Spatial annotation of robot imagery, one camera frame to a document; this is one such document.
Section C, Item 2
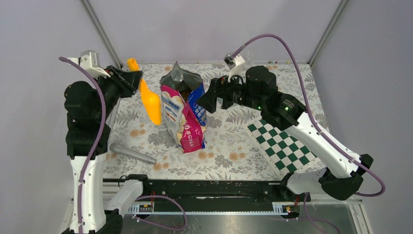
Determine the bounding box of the floral table mat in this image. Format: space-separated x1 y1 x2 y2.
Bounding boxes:
103 63 338 182

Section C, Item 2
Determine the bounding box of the pink pet food bag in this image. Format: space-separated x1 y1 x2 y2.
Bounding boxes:
159 62 207 153

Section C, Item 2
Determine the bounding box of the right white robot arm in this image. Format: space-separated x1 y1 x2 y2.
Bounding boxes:
197 66 373 201

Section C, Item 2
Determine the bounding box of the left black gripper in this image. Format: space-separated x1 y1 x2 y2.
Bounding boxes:
94 64 143 120

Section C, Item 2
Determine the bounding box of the orange plastic scoop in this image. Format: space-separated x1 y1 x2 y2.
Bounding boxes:
138 77 162 125

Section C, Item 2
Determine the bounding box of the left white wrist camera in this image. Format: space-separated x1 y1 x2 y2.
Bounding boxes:
68 50 110 78

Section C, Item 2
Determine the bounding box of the green white checkerboard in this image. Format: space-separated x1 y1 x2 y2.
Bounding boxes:
243 118 326 178

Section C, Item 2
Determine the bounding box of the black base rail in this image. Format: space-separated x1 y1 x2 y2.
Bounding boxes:
103 175 311 215

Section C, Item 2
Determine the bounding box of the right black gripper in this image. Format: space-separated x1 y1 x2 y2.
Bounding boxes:
195 69 265 113

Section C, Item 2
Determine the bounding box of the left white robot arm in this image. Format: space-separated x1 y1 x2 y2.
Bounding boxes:
64 66 143 234

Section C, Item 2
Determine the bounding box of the grey metal cylinder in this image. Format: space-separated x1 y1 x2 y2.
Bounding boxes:
109 142 157 165

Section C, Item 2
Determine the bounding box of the clear plastic bottle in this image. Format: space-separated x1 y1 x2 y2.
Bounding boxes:
244 51 254 64

